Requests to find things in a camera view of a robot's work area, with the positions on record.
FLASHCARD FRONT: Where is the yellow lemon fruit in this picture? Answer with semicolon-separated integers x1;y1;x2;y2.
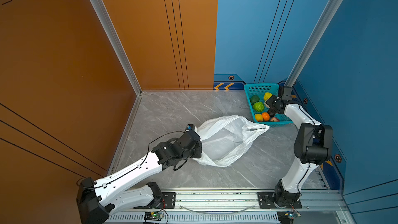
263;92;273;102

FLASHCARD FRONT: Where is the dark green fruit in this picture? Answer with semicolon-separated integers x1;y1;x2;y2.
250;95;260;105

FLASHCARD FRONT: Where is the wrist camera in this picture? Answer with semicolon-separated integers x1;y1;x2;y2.
186;124;197;132
278;86;292;101

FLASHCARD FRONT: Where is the circuit board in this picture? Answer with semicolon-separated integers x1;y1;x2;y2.
277;212;301;224
143;211;166;224

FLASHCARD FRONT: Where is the right circuit board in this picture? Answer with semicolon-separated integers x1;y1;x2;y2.
277;212;301;224

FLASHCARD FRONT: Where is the yellow orange fruit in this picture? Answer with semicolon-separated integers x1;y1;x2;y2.
255;114;264;122

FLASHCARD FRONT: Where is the left circuit board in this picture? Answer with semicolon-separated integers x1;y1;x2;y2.
143;211;166;224

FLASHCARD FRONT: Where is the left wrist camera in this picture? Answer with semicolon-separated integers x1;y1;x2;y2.
186;124;197;132

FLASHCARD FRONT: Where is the red peach fruit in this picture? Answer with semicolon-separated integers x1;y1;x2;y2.
269;117;280;122

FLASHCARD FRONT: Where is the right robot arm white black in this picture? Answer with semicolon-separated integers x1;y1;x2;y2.
265;95;333;208

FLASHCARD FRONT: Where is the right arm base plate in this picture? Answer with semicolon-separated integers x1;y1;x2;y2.
257;191;302;209

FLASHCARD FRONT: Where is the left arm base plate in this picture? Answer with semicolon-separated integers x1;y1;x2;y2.
134;192;176;209

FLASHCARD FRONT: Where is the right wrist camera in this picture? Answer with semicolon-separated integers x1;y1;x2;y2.
278;86;292;101

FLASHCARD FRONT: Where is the aluminium front rail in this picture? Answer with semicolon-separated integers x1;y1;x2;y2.
86;188;349;213

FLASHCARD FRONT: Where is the white plastic bag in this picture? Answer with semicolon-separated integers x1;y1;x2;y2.
195;115;270;168

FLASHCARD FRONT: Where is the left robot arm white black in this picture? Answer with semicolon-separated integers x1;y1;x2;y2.
76;125;202;224

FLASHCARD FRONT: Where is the teal plastic basket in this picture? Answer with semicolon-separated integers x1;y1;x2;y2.
244;83;293;127

